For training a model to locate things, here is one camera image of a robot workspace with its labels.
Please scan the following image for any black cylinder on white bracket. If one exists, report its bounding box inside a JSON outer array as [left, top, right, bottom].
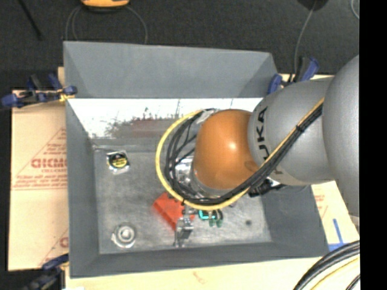
[[248, 178, 284, 198]]

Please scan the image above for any grey metal bin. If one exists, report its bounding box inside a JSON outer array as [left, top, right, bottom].
[[62, 40, 330, 277]]

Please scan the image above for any red-orange flat block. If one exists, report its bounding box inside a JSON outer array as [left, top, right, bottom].
[[152, 192, 186, 231]]

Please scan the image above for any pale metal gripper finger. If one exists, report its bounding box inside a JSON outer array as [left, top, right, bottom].
[[182, 217, 195, 240], [174, 219, 184, 248]]

